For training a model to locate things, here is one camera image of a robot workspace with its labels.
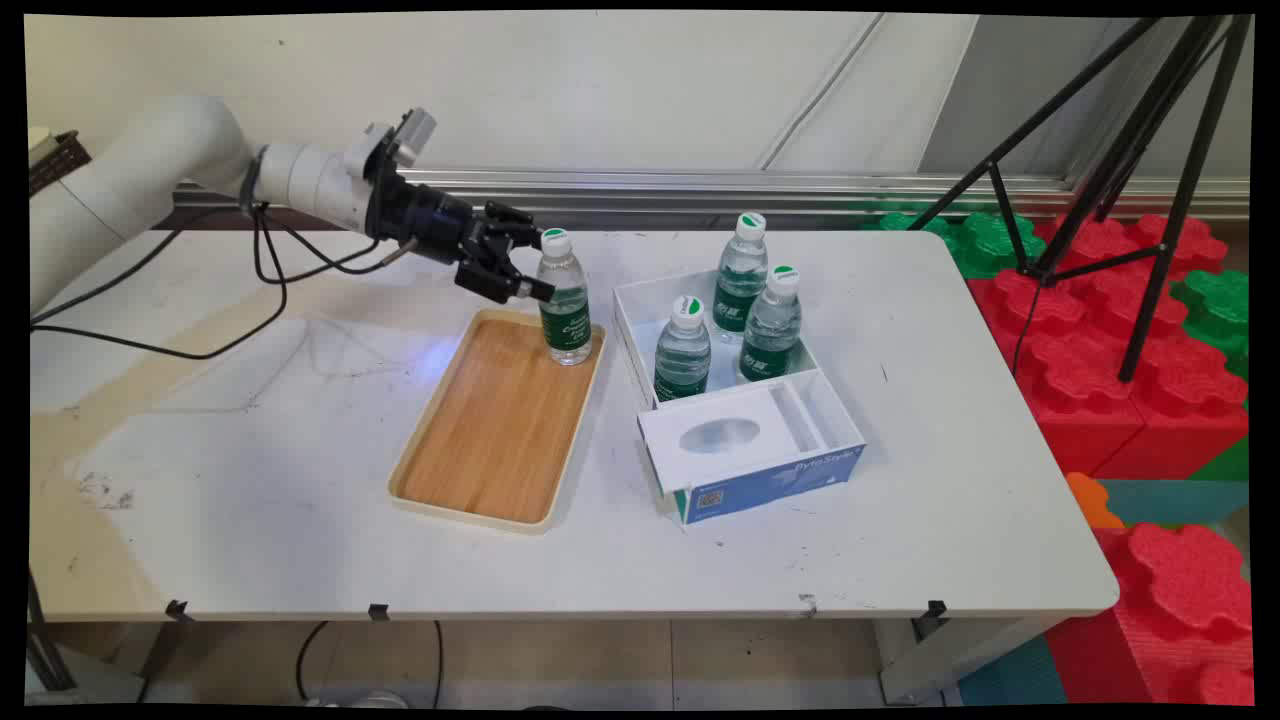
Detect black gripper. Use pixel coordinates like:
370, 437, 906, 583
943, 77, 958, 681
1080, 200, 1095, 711
365, 150, 554, 303

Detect clear water bottle green label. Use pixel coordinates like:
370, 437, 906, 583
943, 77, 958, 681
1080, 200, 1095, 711
738, 264, 804, 384
713, 211, 770, 344
653, 295, 713, 403
537, 228, 593, 367

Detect wooden tray with cream rim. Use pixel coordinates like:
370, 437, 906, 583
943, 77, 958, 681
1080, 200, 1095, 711
387, 308, 608, 535

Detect white cardboard box blue side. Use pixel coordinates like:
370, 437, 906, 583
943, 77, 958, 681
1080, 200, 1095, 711
611, 265, 867, 526

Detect brown wicker basket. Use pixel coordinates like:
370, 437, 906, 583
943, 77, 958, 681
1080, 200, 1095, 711
28, 128, 93, 197

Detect red and green foam mats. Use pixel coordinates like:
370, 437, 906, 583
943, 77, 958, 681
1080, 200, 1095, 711
862, 205, 1048, 281

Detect red foam block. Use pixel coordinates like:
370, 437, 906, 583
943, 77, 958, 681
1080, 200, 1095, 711
1035, 213, 1229, 291
965, 268, 1191, 353
1045, 522, 1256, 706
1010, 330, 1251, 483

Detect dark metal table leg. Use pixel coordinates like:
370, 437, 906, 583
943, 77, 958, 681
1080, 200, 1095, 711
28, 575, 76, 693

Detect orange foam piece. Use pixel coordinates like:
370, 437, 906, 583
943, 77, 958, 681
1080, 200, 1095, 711
1065, 472, 1128, 531

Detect teal foam mat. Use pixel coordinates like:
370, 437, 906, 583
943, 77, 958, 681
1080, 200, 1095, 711
958, 632, 1069, 707
1098, 478, 1251, 528

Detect black tripod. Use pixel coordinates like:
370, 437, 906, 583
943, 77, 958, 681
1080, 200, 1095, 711
905, 15, 1253, 384

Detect green foam block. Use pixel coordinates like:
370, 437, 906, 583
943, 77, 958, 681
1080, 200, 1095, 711
1168, 268, 1251, 381

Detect green foam mat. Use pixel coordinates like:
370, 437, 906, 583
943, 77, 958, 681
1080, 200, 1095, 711
1188, 435, 1251, 483

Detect black cable with metal plug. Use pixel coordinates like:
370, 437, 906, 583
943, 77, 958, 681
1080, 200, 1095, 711
250, 200, 419, 286

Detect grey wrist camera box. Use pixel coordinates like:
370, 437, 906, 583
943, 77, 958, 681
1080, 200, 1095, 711
385, 108, 438, 166

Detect aluminium window rail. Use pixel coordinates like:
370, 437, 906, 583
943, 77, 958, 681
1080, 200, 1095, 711
172, 168, 1251, 223

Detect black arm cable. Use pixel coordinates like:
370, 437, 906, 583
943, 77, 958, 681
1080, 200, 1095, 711
30, 205, 221, 326
30, 205, 291, 361

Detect thin black tripod cable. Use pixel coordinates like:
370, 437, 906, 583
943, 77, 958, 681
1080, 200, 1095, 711
1010, 270, 1046, 379

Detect white table leg frame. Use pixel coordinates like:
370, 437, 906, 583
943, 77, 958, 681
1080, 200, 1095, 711
875, 612, 1061, 706

